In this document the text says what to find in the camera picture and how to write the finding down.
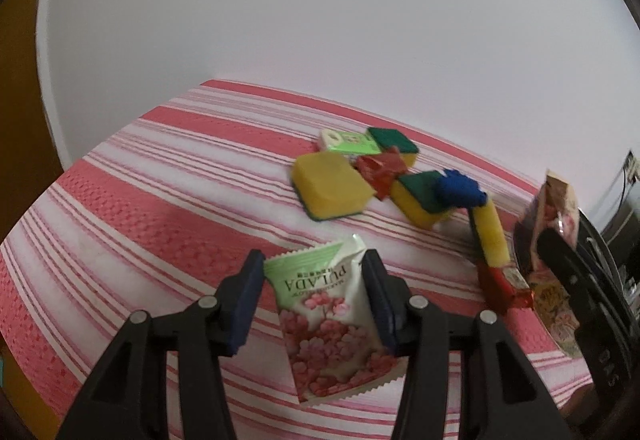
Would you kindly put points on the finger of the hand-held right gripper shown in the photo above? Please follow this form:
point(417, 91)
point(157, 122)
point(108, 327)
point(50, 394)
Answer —
point(557, 255)

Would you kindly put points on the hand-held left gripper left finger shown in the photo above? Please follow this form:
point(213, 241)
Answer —
point(247, 300)

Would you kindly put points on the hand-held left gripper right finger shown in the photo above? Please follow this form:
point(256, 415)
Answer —
point(382, 300)

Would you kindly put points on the pink flower snack packet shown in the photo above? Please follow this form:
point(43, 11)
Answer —
point(560, 325)
point(330, 330)
point(552, 205)

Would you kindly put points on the red shiny snack packet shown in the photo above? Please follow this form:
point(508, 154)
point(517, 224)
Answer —
point(500, 285)

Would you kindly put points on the green and yellow sponge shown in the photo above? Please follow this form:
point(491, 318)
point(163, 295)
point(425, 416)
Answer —
point(392, 139)
point(417, 190)

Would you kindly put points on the blue and yellow sponge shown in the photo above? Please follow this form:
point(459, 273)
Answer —
point(457, 187)

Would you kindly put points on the reddish brown snack wrapper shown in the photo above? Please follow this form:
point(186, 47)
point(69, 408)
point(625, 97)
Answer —
point(382, 168)

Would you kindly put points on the green carton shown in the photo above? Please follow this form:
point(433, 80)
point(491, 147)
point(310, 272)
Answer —
point(352, 144)

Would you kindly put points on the dark furniture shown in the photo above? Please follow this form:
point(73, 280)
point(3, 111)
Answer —
point(625, 222)

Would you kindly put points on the pink striped tablecloth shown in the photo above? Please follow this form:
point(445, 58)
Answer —
point(150, 200)

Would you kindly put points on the brown wooden panel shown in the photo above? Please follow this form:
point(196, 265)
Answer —
point(22, 95)

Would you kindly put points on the wall outlet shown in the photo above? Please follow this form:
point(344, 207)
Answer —
point(632, 166)

